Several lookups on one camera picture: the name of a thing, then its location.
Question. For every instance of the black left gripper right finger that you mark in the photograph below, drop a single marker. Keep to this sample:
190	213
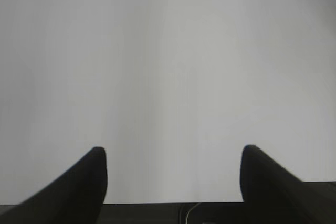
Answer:
272	194

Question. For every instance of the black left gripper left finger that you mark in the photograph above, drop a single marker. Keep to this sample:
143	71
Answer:
76	196

